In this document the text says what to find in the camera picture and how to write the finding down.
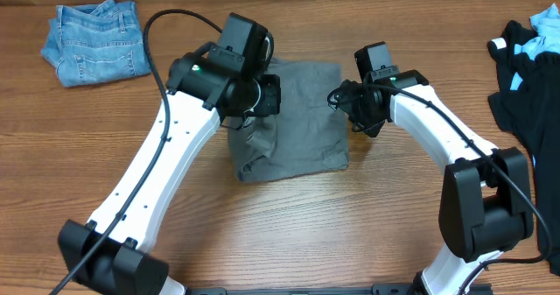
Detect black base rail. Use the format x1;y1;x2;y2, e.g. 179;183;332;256
186;284;414;295

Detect black garment with white label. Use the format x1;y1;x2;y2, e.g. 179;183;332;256
487;20;559;275

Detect light blue cloth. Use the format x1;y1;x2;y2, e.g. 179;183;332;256
507;4;559;91

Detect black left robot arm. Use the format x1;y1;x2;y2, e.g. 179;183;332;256
58;13;281;295

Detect folded blue denim jeans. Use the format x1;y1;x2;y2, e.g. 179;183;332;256
40;0;151;88

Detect grey shorts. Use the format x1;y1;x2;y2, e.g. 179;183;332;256
227;59;349;183

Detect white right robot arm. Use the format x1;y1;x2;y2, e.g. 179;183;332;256
327;42;533;294

